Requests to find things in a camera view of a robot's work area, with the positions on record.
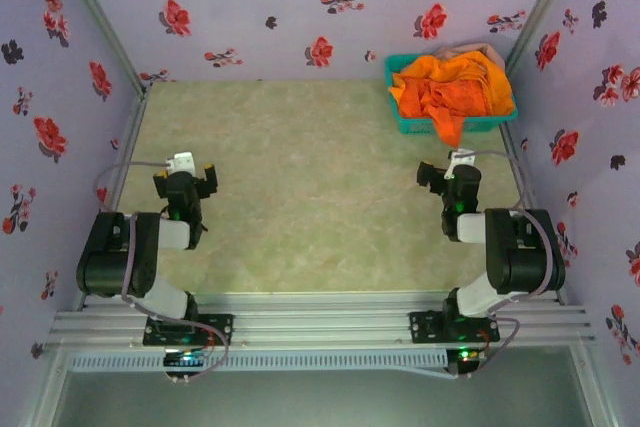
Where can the light orange shorts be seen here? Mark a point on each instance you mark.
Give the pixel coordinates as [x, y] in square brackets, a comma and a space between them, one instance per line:
[435, 67]

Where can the pink shorts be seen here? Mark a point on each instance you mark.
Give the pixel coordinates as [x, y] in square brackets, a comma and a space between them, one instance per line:
[460, 51]

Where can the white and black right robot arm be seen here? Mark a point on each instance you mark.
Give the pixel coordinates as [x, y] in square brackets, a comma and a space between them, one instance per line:
[520, 257]

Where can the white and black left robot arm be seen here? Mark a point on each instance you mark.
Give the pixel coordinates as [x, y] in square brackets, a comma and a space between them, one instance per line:
[115, 267]

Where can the teal plastic basket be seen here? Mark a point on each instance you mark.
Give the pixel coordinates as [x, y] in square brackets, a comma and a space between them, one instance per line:
[480, 124]

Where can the left controller board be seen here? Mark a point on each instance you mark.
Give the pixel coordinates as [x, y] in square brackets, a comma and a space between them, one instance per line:
[185, 358]

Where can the controller board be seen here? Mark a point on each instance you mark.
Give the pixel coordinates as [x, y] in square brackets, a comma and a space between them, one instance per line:
[465, 359]
[185, 358]

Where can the right controller board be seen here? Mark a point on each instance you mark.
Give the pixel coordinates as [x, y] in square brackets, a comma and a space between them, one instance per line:
[465, 359]

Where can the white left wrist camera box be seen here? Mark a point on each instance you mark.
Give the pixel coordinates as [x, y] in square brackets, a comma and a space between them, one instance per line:
[181, 162]

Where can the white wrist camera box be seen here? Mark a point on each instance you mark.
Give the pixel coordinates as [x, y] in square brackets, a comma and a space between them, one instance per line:
[181, 162]
[462, 158]

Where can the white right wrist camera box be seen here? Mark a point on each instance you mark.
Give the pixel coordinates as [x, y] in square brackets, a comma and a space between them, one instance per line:
[462, 158]

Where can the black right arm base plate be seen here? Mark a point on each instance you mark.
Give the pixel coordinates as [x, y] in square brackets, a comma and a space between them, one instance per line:
[425, 327]

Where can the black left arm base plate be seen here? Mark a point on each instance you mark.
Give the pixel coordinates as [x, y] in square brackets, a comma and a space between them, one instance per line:
[222, 327]

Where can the aluminium mounting rail frame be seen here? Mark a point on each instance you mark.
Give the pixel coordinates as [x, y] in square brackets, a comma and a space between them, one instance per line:
[325, 317]

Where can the aluminium frame leg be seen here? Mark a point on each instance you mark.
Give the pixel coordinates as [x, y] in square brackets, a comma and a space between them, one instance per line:
[595, 387]
[42, 387]

